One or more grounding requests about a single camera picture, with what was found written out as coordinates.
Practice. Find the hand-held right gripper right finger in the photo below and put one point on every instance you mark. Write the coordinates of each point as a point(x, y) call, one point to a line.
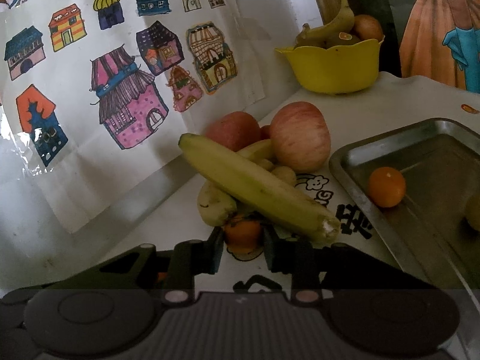
point(268, 249)

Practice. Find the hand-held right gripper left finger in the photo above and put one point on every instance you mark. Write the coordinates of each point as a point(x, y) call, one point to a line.
point(218, 249)

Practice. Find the small orange tangerine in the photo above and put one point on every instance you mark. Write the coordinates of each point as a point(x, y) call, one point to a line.
point(242, 234)

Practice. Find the large yellow-green banana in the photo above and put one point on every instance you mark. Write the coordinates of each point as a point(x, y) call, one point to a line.
point(247, 183)

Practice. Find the small yellow banana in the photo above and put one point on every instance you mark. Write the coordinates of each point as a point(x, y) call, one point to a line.
point(257, 149)

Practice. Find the pink striped apple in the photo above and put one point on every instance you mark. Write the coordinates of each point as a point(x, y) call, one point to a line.
point(300, 135)

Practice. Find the metal tray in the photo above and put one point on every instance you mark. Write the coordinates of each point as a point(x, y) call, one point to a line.
point(431, 165)

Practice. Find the small red fruit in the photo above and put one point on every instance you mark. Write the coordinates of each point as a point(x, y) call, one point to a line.
point(264, 132)

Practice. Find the red apple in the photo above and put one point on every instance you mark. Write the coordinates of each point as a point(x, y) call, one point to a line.
point(234, 131)

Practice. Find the round orange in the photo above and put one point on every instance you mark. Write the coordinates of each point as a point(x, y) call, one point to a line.
point(386, 187)

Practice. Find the house drawings paper sheet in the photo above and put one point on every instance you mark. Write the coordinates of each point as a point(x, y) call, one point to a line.
point(84, 135)

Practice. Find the yellow plastic bowl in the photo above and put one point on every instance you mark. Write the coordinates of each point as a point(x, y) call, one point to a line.
point(330, 67)

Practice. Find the round yellow fruit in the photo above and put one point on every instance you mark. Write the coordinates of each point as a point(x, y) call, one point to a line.
point(473, 212)

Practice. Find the printed white tablecloth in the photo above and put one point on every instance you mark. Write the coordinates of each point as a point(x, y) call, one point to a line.
point(412, 97)

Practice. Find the short green-yellow banana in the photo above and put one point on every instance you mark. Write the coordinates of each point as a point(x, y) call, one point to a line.
point(309, 35)

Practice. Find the long green-yellow banana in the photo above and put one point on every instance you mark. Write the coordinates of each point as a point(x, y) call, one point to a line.
point(343, 18)

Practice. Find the orange-brown round fruit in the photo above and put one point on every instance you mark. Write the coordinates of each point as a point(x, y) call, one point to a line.
point(369, 26)

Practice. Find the framed dress figure painting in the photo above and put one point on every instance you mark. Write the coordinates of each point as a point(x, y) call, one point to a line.
point(423, 26)

